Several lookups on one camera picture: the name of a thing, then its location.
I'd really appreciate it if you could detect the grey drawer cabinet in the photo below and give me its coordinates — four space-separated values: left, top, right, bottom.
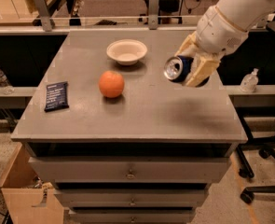
12 31 246 224

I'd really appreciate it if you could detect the blue pepsi can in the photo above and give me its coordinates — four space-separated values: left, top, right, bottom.
163 56 193 83

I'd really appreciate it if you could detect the dark blue snack packet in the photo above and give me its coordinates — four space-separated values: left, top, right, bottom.
44 81 69 112

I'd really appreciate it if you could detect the middle metal rail bracket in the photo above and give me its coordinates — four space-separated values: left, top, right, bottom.
148 0 159 30

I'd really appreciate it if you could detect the metal rail bracket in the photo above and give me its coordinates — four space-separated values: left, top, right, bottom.
34 0 53 32
148 0 159 30

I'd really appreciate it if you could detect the black office chair base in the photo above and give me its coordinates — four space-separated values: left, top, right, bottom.
236 111 275 204

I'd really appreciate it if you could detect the white bowl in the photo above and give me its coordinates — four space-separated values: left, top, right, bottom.
106 39 147 65

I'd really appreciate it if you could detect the orange fruit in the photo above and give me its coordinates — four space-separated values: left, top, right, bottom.
99 71 125 98

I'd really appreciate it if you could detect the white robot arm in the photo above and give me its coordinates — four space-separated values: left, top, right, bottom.
177 0 275 87

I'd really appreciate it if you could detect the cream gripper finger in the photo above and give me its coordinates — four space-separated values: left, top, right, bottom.
175 32 199 58
185 52 221 87

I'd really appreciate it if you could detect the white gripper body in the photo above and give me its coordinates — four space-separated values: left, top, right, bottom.
196 6 248 55

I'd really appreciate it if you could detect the clear plastic water bottle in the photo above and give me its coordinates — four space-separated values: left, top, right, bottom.
0 69 14 95

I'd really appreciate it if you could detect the left metal rail bracket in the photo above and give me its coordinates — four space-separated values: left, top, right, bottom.
34 0 53 32

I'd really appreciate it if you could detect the light wooden box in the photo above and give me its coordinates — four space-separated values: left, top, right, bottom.
0 144 64 224

